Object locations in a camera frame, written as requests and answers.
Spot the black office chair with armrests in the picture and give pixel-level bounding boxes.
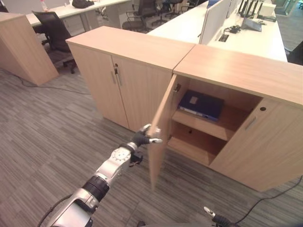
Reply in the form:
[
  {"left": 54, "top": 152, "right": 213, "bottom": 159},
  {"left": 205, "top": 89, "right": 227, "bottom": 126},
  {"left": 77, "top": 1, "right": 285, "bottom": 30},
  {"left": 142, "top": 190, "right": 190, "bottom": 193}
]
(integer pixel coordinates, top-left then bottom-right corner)
[{"left": 122, "top": 0, "right": 152, "bottom": 32}]

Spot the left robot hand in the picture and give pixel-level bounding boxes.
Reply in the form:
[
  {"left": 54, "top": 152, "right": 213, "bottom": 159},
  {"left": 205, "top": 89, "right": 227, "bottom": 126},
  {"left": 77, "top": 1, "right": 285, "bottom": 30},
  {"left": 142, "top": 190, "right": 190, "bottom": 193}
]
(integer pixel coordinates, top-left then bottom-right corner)
[{"left": 132, "top": 123, "right": 164, "bottom": 148}]

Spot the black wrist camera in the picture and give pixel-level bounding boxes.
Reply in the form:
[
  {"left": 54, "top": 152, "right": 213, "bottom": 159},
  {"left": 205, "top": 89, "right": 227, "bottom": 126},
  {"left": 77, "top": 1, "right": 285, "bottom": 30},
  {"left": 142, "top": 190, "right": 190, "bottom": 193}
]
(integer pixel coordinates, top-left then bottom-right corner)
[{"left": 129, "top": 151, "right": 143, "bottom": 166}]

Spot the black bag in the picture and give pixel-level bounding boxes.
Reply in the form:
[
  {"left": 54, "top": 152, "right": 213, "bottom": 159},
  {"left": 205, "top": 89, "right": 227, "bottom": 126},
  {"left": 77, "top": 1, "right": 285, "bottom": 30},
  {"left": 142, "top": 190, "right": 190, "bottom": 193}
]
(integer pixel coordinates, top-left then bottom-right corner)
[{"left": 71, "top": 0, "right": 95, "bottom": 8}]

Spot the wooden cabinet door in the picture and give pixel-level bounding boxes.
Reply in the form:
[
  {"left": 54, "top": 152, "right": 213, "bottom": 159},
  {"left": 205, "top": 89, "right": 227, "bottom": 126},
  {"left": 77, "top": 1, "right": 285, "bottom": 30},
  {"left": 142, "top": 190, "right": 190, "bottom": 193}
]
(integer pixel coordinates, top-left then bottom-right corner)
[
  {"left": 209, "top": 98, "right": 303, "bottom": 192},
  {"left": 148, "top": 74, "right": 178, "bottom": 191}
]

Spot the wide white office desk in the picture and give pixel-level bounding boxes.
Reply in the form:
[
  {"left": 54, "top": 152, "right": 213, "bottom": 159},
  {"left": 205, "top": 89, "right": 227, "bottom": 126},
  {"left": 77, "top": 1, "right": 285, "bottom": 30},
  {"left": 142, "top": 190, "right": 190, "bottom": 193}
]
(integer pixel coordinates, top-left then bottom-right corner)
[{"left": 146, "top": 0, "right": 288, "bottom": 63}]

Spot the white box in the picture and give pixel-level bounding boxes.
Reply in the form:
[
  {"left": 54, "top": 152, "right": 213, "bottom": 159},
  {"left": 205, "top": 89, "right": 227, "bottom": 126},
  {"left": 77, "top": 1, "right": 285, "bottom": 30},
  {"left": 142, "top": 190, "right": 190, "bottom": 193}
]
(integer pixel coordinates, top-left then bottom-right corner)
[{"left": 256, "top": 3, "right": 276, "bottom": 22}]

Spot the wooden cabinet with open compartment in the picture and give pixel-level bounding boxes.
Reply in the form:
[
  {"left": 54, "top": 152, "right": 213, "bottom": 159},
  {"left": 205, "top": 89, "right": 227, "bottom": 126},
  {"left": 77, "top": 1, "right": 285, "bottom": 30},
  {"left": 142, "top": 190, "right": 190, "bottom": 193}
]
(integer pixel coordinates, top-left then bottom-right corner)
[{"left": 166, "top": 44, "right": 303, "bottom": 192}]

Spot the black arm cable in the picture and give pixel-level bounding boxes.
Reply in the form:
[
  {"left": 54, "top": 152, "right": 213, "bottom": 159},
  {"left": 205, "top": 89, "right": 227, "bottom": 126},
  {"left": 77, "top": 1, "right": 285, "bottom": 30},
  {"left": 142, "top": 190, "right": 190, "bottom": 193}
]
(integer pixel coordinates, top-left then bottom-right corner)
[{"left": 38, "top": 193, "right": 73, "bottom": 227}]

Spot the long white office desk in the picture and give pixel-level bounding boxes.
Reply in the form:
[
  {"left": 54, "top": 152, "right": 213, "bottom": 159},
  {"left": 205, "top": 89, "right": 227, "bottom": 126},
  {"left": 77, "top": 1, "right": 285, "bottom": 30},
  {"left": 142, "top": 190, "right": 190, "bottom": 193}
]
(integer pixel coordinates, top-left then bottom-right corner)
[{"left": 24, "top": 0, "right": 134, "bottom": 27}]

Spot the blue folder with white label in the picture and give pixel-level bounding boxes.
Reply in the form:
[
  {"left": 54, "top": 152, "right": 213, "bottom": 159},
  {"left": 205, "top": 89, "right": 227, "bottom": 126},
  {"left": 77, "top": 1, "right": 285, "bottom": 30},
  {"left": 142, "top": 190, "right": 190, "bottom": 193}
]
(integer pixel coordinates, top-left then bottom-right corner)
[{"left": 177, "top": 89, "right": 225, "bottom": 122}]

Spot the white desk divider panel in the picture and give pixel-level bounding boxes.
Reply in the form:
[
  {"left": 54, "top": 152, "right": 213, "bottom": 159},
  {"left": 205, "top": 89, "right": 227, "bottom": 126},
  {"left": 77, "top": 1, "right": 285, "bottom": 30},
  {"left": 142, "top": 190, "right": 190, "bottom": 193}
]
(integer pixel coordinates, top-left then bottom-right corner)
[{"left": 198, "top": 0, "right": 232, "bottom": 46}]

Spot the wooden cabinet with closed doors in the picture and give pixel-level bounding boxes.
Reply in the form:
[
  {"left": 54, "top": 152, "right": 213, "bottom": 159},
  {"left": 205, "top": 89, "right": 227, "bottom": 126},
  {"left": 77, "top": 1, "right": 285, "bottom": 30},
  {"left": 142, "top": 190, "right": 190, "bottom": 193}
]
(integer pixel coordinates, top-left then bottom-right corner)
[{"left": 65, "top": 26, "right": 197, "bottom": 133}]

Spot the black router with antennas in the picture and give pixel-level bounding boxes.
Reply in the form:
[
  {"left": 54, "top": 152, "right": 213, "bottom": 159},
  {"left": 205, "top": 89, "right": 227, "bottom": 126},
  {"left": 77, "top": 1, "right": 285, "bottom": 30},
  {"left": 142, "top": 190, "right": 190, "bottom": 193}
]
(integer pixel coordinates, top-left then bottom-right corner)
[{"left": 237, "top": 0, "right": 261, "bottom": 19}]

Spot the black power adapter with cables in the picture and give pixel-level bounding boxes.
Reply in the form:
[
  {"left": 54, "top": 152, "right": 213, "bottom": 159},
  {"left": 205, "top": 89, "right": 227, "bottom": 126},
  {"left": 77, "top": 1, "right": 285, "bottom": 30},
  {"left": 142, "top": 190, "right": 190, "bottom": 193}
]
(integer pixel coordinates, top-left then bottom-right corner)
[{"left": 223, "top": 25, "right": 241, "bottom": 34}]

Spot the closed wooden cabinet door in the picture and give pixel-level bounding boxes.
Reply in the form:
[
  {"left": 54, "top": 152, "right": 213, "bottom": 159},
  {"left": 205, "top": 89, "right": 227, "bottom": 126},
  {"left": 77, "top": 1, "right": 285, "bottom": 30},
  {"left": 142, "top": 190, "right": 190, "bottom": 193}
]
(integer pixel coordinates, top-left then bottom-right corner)
[{"left": 209, "top": 98, "right": 303, "bottom": 192}]

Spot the black mesh office chair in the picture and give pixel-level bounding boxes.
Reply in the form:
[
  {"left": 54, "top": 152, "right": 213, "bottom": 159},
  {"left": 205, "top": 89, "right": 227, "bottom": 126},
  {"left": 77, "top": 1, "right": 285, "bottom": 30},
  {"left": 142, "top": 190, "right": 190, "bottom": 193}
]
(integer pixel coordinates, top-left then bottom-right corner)
[{"left": 31, "top": 10, "right": 78, "bottom": 74}]

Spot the thin black floor cable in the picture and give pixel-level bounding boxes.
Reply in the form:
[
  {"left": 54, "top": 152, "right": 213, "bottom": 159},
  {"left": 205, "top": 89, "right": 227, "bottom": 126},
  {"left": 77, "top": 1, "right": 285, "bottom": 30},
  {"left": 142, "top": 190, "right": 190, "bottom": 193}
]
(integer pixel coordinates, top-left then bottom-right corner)
[{"left": 13, "top": 75, "right": 92, "bottom": 96}]

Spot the wooden cabinet shelf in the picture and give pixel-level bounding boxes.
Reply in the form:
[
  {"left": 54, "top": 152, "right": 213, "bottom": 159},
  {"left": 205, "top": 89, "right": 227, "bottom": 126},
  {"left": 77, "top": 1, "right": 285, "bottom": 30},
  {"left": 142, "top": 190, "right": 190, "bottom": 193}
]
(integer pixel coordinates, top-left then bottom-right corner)
[{"left": 171, "top": 104, "right": 253, "bottom": 141}]

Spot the silver door handle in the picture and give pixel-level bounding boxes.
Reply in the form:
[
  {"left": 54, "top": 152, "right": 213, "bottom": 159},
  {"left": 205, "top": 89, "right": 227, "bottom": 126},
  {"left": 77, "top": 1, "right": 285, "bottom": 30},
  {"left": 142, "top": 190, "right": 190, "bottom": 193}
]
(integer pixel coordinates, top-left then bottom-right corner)
[{"left": 244, "top": 116, "right": 257, "bottom": 131}]

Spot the wooden cabinet with plain side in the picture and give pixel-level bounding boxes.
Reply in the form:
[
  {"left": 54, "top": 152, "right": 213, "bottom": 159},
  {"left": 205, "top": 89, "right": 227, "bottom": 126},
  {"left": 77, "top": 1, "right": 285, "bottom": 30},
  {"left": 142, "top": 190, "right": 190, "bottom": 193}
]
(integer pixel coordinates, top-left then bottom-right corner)
[{"left": 0, "top": 12, "right": 60, "bottom": 86}]

